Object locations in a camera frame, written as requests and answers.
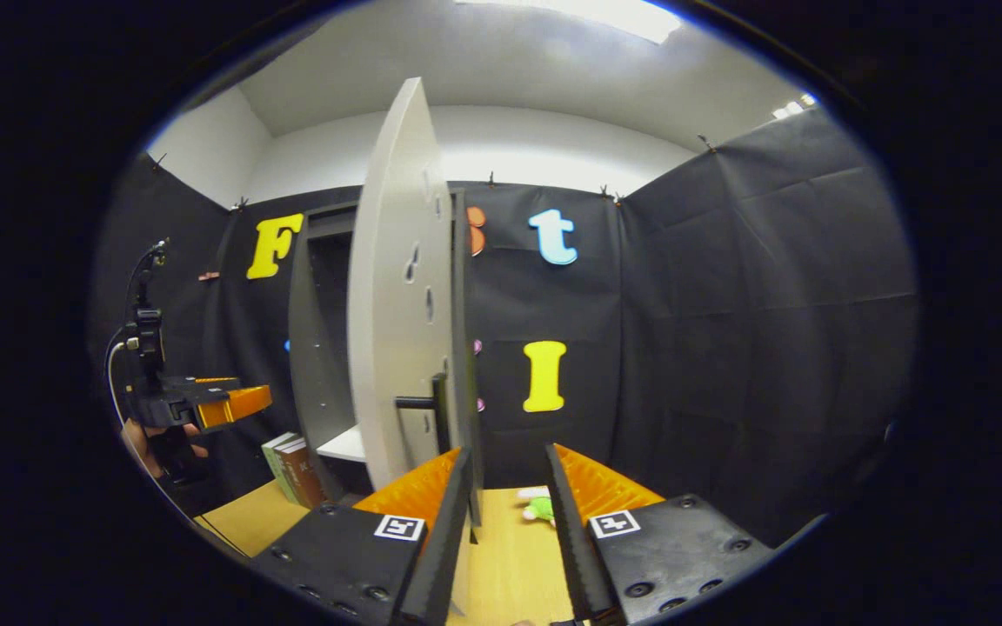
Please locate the green book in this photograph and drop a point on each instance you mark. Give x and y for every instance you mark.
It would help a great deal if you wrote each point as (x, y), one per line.
(279, 469)

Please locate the beige cabinet door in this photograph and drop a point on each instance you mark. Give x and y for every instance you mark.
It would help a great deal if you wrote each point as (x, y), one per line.
(384, 304)

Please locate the black backdrop cloth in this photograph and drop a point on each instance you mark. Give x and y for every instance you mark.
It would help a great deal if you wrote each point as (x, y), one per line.
(727, 348)

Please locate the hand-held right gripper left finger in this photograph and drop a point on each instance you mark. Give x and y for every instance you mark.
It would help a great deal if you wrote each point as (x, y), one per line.
(444, 556)

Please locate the long ceiling light panel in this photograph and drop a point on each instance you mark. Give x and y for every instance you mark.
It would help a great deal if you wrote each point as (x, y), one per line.
(588, 13)

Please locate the small ceiling light panel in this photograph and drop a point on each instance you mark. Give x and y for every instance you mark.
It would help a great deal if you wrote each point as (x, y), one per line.
(794, 106)

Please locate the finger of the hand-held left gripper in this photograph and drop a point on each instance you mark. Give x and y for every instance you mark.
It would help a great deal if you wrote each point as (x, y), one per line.
(236, 406)
(205, 382)

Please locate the dark grey cabinet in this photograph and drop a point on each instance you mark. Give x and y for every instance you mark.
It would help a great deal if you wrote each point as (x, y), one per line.
(314, 365)

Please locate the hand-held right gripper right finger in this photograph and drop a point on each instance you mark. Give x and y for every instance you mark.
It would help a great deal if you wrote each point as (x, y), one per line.
(575, 556)

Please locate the green plush toy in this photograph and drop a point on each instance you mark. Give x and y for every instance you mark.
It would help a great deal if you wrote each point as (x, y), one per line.
(540, 511)

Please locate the white cabinet shelf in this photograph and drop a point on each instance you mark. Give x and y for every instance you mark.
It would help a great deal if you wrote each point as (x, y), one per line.
(346, 445)

